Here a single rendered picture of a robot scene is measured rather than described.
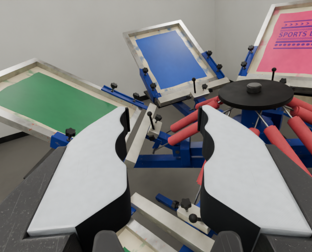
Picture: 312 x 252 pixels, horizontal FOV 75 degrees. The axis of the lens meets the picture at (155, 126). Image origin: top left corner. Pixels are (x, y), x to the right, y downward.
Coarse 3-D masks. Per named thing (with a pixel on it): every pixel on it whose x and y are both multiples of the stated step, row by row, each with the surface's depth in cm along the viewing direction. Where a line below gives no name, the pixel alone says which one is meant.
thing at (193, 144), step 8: (264, 112) 126; (272, 112) 124; (280, 112) 122; (272, 120) 125; (280, 120) 123; (184, 144) 111; (192, 144) 115; (200, 144) 114; (296, 144) 101; (184, 152) 109; (192, 152) 114; (200, 152) 113; (296, 152) 103; (304, 152) 102; (184, 160) 112
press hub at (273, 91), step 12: (228, 84) 103; (240, 84) 101; (252, 84) 91; (264, 84) 96; (276, 84) 94; (228, 96) 92; (240, 96) 90; (252, 96) 88; (264, 96) 86; (276, 96) 84; (288, 96) 83; (240, 108) 84; (252, 108) 82; (264, 108) 80; (240, 120) 104; (252, 120) 96
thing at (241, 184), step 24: (216, 120) 10; (216, 144) 8; (240, 144) 8; (264, 144) 8; (216, 168) 7; (240, 168) 7; (264, 168) 7; (216, 192) 6; (240, 192) 6; (264, 192) 6; (288, 192) 6; (216, 216) 6; (240, 216) 6; (264, 216) 6; (288, 216) 6
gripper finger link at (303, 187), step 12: (276, 156) 8; (288, 168) 7; (300, 168) 7; (288, 180) 7; (300, 180) 7; (300, 192) 6; (300, 204) 6; (264, 240) 5; (276, 240) 5; (288, 240) 5; (300, 240) 5
